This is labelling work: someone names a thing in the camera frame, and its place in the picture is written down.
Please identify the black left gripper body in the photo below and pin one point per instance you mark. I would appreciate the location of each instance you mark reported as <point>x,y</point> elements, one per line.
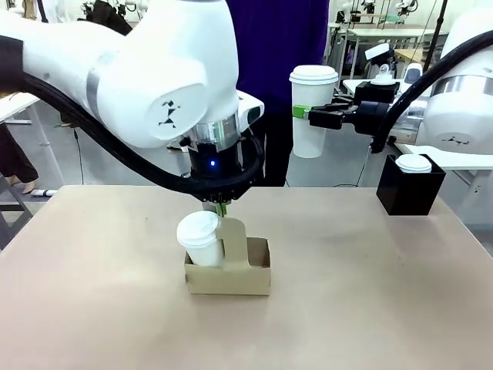
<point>215,162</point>

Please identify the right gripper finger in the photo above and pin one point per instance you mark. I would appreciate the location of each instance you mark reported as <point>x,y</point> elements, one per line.
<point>327,118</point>
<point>343,103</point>

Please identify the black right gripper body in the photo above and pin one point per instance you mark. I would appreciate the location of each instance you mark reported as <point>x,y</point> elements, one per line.
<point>369,115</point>

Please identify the large white paper cup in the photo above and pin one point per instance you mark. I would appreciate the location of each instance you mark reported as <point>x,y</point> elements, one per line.
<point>310,135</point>

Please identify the large white cup lid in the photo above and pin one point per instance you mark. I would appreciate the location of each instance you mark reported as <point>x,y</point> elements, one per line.
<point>314,74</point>

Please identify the small white paper cup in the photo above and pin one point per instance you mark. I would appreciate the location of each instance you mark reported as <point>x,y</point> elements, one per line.
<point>206,254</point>

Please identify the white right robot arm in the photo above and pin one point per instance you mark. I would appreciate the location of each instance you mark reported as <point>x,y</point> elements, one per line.
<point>462,115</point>

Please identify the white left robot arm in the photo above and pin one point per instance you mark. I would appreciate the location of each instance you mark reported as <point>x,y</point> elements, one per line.
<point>154,58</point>

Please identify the brown cardboard cup carrier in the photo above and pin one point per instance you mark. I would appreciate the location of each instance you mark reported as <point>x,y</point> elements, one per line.
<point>231,281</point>

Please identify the long white background desk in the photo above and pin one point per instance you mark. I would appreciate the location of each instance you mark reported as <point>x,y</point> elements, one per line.
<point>385,32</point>

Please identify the black square box holder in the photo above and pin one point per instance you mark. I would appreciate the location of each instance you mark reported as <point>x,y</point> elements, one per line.
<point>408,196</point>

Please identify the white side table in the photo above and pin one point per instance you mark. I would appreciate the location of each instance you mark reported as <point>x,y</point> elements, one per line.
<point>470,160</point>

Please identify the black tripod pole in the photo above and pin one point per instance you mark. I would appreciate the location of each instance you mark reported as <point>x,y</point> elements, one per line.
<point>439,27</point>

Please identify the white power strip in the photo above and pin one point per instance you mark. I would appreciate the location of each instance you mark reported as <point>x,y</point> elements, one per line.
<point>44,192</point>

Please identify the black jacket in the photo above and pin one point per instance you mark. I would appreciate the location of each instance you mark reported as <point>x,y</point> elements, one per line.
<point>109,15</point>

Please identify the bystander in dark trousers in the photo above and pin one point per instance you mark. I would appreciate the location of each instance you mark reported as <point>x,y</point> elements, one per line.
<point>15,162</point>

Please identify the white desk with legs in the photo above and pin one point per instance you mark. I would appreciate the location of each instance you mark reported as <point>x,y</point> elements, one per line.
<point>11,106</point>

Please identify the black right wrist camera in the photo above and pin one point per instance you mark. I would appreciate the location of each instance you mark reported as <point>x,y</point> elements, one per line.
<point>375,92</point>

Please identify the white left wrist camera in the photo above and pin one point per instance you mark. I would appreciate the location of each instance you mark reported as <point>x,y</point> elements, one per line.
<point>250,109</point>

